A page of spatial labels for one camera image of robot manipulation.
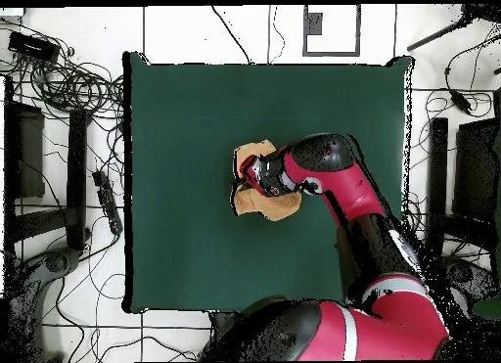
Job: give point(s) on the black power strip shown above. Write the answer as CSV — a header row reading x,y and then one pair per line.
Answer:
x,y
107,200

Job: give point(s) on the tan terry towel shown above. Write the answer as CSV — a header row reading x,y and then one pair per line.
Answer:
x,y
274,208

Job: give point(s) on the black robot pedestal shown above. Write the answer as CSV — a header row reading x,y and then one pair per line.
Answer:
x,y
223,324

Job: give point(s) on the grey square floor frame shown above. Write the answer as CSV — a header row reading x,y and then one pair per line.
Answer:
x,y
313,24

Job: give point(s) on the grey round stand base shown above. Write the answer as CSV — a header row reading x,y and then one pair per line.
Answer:
x,y
56,261
469,277

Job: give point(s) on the dark green table cloth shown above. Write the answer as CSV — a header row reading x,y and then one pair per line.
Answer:
x,y
195,241

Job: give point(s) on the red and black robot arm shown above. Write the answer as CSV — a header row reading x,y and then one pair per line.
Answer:
x,y
344,183

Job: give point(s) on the black hub box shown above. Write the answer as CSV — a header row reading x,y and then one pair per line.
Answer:
x,y
33,46

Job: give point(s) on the black tripod leg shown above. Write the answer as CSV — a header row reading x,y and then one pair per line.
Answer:
x,y
438,34

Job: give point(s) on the dark green object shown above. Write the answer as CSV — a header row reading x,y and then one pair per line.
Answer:
x,y
487,308

